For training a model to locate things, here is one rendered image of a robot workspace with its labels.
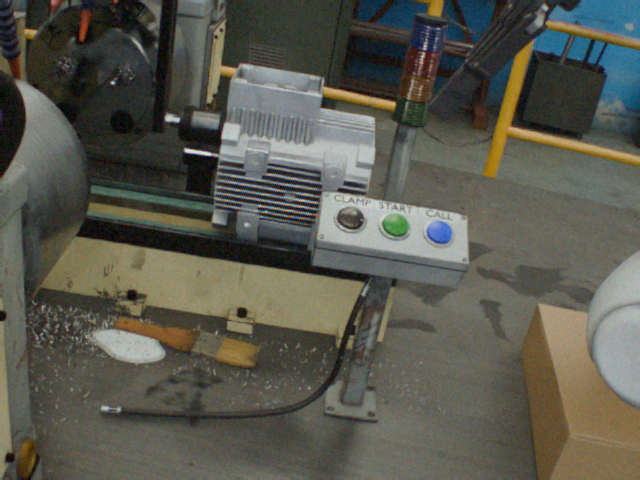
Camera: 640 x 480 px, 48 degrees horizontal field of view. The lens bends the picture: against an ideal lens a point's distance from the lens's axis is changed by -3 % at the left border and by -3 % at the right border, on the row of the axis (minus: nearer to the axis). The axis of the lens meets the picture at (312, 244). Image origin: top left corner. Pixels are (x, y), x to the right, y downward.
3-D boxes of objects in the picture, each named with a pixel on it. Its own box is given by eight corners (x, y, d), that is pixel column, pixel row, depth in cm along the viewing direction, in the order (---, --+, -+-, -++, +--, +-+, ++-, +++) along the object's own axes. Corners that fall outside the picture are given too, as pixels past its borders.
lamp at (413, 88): (398, 98, 126) (404, 73, 124) (396, 89, 131) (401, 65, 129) (432, 104, 126) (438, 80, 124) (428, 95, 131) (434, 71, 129)
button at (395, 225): (379, 241, 81) (382, 231, 79) (380, 219, 82) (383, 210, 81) (405, 245, 81) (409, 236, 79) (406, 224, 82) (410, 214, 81)
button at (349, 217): (334, 233, 80) (336, 224, 79) (336, 212, 82) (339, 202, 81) (361, 238, 80) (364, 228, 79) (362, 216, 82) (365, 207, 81)
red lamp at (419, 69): (404, 73, 124) (409, 48, 122) (401, 65, 129) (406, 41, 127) (438, 80, 124) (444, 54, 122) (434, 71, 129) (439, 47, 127)
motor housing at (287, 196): (206, 250, 99) (221, 117, 91) (226, 195, 116) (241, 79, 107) (351, 273, 100) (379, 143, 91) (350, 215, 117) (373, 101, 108)
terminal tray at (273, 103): (223, 134, 96) (229, 81, 93) (234, 111, 105) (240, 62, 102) (313, 149, 96) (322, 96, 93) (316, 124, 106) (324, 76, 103)
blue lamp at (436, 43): (409, 48, 122) (415, 21, 120) (406, 41, 127) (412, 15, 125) (444, 54, 122) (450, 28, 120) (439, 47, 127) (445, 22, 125)
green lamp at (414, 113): (393, 123, 128) (398, 98, 126) (391, 113, 133) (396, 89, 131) (426, 129, 128) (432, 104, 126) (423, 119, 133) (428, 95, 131)
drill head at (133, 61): (5, 155, 117) (3, 2, 106) (83, 89, 154) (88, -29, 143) (152, 178, 119) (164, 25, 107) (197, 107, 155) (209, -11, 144)
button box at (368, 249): (309, 266, 82) (315, 239, 78) (315, 216, 86) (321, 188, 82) (457, 289, 83) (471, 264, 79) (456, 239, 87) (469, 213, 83)
